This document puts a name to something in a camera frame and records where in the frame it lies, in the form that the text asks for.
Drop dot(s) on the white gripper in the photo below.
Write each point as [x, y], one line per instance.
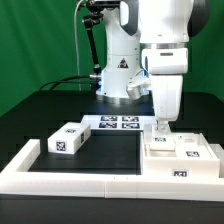
[166, 68]

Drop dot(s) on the white cabinet body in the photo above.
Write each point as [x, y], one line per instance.
[166, 164]

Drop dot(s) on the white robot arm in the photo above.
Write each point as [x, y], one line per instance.
[157, 24]

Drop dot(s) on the white flat tagged panel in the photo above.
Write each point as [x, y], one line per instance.
[117, 122]

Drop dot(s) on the white tagged rectangular block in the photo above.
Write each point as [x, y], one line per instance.
[69, 138]

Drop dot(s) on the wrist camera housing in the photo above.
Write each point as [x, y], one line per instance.
[138, 86]

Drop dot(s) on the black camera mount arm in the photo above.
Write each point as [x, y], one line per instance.
[93, 36]

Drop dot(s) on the white U-shaped border frame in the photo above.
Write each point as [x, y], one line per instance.
[16, 178]

